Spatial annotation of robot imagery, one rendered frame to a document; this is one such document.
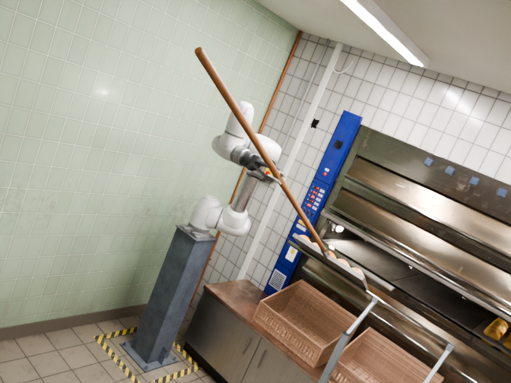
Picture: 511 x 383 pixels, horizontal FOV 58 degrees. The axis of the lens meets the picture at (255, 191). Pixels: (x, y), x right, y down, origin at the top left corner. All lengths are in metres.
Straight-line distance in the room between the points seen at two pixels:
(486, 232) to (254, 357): 1.70
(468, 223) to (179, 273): 1.90
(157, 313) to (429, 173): 2.08
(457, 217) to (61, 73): 2.49
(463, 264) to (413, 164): 0.72
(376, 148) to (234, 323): 1.60
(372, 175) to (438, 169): 0.45
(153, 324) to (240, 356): 0.64
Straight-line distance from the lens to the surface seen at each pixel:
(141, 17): 2.90
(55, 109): 2.77
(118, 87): 2.91
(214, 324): 3.49
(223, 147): 2.22
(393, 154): 3.33
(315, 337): 3.49
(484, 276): 3.17
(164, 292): 3.29
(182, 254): 3.14
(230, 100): 1.64
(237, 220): 3.02
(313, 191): 3.53
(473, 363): 3.28
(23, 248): 3.08
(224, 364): 3.49
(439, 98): 3.32
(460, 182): 3.19
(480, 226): 3.16
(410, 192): 3.27
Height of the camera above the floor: 2.06
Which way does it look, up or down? 12 degrees down
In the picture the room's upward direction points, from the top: 23 degrees clockwise
